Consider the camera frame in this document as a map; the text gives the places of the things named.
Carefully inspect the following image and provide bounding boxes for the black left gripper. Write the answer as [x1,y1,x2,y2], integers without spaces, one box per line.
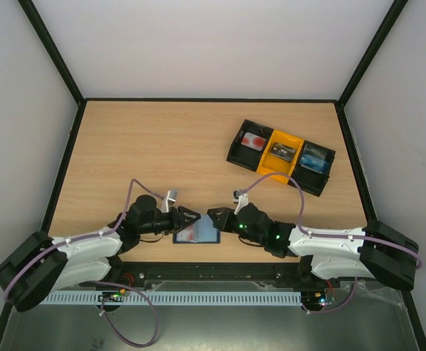
[139,206,201,235]

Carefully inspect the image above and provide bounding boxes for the blue leather card holder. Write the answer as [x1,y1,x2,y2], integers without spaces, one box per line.
[173,215,220,244]

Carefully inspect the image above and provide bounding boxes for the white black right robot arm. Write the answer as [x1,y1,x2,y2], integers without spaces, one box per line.
[207,203,419,291]

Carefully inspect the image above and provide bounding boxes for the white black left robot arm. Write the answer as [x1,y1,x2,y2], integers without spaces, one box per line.
[0,195,201,312]

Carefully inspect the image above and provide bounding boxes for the black left card bin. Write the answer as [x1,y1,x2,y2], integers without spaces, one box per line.
[226,119,274,172]

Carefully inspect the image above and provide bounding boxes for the black card bin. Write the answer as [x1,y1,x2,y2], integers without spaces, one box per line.
[226,119,274,172]
[291,140,336,197]

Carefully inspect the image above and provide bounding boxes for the red white cards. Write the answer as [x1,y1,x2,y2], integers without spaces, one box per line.
[241,132,266,151]

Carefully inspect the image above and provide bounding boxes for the yellow middle card bin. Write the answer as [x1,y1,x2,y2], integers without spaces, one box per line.
[256,129,304,176]

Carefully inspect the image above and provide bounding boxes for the black cards stack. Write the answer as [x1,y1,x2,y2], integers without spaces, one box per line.
[269,142,296,163]

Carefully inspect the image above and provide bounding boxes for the blue cards stack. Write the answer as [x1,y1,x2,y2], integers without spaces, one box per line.
[299,154,327,174]

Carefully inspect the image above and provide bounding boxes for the black right card bin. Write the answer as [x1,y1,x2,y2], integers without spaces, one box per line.
[291,140,336,197]

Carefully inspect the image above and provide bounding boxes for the metal sheet front panel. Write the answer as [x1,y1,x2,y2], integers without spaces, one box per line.
[0,282,418,350]

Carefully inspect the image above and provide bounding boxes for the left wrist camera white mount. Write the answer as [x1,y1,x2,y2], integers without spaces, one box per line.
[160,189,178,214]

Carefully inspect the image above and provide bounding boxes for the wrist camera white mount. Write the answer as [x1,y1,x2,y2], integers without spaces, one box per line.
[160,189,178,214]
[233,189,249,215]

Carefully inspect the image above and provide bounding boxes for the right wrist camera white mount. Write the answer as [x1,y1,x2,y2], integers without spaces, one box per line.
[233,189,249,215]

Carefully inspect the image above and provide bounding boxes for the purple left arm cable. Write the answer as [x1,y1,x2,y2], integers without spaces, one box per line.
[4,178,166,302]

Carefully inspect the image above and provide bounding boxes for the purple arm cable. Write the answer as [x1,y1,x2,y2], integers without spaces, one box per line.
[4,178,166,302]
[234,172,424,270]

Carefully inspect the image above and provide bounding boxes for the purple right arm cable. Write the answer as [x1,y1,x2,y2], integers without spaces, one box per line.
[234,172,424,270]

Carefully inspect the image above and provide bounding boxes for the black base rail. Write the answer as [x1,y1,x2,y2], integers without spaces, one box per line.
[77,261,345,290]

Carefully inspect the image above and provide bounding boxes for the light blue slotted cable duct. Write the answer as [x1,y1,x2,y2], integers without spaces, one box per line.
[42,290,302,306]

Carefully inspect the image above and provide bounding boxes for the black cage frame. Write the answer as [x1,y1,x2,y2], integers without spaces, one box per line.
[0,0,426,351]

